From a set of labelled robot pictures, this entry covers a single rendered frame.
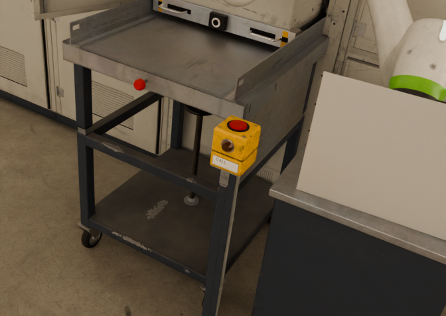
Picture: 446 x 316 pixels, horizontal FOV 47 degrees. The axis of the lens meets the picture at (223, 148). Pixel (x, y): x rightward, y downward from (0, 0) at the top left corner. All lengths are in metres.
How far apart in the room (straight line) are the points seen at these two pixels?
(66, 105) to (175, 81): 1.43
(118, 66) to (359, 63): 0.85
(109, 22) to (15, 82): 1.36
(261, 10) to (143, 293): 1.06
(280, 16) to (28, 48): 1.53
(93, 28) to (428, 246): 1.14
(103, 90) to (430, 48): 1.71
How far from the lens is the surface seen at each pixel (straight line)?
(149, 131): 2.48
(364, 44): 1.88
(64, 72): 2.71
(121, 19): 1.79
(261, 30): 1.71
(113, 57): 1.55
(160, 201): 2.06
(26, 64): 2.89
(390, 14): 1.45
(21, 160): 2.62
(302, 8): 1.75
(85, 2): 1.95
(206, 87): 1.41
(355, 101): 1.09
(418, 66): 1.23
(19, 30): 2.85
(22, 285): 2.02
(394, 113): 1.09
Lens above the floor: 1.46
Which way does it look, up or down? 32 degrees down
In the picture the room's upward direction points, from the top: 8 degrees clockwise
